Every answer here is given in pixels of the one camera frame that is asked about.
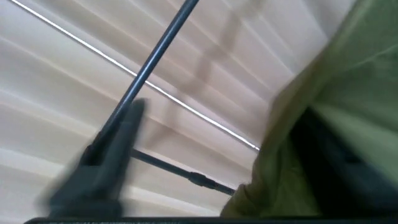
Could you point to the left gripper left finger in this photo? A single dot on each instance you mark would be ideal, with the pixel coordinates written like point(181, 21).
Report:
point(102, 174)

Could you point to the green printed t-shirt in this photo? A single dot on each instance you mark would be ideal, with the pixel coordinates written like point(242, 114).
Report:
point(357, 62)

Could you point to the black clothes rack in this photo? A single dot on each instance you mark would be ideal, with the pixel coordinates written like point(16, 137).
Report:
point(155, 53)

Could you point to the beige curtain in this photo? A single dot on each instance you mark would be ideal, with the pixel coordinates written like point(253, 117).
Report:
point(62, 93)

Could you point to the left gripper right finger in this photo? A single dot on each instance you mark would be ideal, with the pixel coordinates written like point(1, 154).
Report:
point(342, 180)

